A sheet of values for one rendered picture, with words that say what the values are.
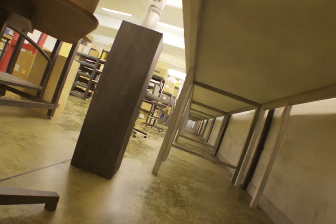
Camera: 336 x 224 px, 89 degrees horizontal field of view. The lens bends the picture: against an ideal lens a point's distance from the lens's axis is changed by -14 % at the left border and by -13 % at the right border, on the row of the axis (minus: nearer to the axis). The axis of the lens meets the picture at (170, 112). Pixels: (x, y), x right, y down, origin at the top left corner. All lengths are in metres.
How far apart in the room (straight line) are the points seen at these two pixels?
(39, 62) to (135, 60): 1.58
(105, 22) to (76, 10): 10.74
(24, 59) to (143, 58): 2.76
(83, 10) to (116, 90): 0.72
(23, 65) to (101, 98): 2.63
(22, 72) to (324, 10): 3.52
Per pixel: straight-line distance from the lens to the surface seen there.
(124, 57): 1.09
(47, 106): 2.05
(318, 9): 0.72
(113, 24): 10.90
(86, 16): 0.39
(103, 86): 1.09
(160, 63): 6.17
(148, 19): 1.24
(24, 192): 0.71
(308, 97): 1.39
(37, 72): 2.48
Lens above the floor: 0.43
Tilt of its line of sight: 1 degrees up
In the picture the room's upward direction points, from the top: 20 degrees clockwise
